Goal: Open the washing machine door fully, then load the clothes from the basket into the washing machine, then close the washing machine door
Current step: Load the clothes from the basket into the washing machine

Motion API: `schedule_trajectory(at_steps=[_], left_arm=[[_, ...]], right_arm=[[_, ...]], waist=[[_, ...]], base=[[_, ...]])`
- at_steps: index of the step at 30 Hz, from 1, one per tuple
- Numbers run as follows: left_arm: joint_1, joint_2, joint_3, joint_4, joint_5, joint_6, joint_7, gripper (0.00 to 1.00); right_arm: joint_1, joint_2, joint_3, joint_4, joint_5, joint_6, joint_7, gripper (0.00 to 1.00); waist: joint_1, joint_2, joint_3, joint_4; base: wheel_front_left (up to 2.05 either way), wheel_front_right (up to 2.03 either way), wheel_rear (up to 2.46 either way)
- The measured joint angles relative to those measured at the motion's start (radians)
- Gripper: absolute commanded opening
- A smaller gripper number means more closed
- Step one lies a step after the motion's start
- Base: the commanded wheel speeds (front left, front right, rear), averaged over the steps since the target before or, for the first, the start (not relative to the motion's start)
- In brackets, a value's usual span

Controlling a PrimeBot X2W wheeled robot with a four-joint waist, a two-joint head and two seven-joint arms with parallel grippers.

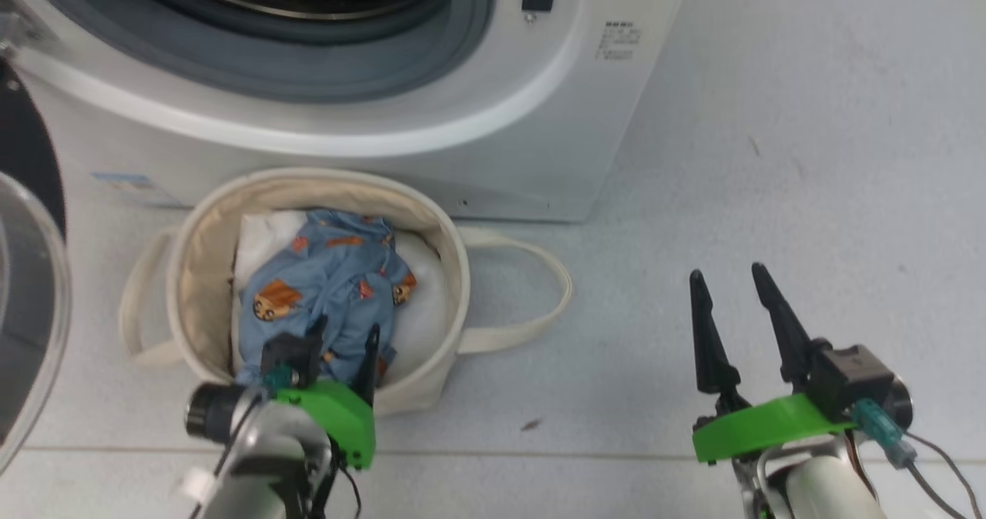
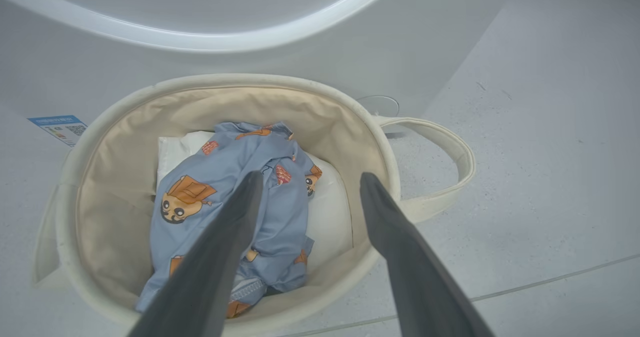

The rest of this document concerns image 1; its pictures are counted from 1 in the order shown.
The small printed text label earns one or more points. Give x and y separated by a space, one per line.
618 40

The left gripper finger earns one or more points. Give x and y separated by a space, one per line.
368 373
317 338

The small brown floor debris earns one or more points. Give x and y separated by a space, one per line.
531 425

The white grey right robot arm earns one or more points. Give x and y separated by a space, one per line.
824 492

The white garment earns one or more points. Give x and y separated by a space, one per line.
420 303

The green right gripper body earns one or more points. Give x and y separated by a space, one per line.
770 423

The grey rubber door gasket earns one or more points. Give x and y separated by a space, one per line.
431 65

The blue bear print garment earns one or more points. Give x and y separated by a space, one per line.
331 288

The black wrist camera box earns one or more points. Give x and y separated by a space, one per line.
289 353
847 373

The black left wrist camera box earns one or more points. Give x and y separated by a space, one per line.
289 353

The blue energy label sticker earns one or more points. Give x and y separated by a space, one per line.
131 188

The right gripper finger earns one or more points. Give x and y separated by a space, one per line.
787 334
710 349

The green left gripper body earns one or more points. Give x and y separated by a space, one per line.
347 419

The black round glass washer door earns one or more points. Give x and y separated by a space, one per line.
31 311

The white front-load washing machine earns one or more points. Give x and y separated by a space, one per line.
385 165

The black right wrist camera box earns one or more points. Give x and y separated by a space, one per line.
847 373

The cream canvas laundry basket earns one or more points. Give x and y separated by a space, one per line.
208 272

